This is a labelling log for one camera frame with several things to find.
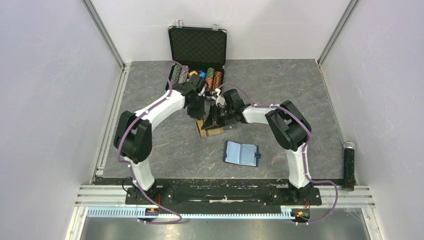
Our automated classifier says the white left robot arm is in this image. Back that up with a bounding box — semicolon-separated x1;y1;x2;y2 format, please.
113;75;207;204

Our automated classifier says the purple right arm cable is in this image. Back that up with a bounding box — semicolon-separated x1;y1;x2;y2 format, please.
217;82;339;227

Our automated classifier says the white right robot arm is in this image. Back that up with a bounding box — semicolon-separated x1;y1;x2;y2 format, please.
201;89;314;204

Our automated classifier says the blue leather card holder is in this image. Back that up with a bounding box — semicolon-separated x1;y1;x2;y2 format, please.
222;140;261;167

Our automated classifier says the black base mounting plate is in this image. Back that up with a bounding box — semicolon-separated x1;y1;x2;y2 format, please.
93;177;322;215

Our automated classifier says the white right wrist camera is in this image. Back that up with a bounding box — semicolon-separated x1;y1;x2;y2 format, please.
212;87;226;108

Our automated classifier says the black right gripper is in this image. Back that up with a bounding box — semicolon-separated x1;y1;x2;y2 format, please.
201;104;235;131

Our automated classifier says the clear acrylic card box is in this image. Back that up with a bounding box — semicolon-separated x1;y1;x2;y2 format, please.
195;120;237;139

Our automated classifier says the black poker chip case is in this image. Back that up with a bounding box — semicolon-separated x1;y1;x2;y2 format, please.
164;19;228;100

